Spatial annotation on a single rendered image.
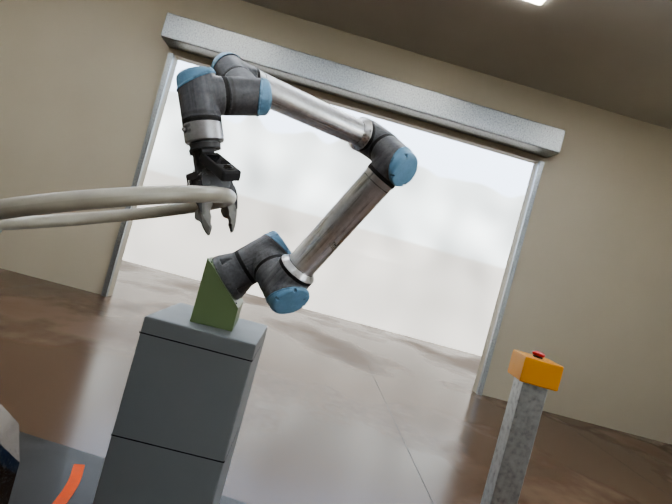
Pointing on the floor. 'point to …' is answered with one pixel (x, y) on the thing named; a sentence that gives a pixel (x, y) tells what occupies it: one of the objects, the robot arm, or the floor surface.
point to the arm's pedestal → (180, 411)
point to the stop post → (519, 425)
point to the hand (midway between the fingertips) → (221, 228)
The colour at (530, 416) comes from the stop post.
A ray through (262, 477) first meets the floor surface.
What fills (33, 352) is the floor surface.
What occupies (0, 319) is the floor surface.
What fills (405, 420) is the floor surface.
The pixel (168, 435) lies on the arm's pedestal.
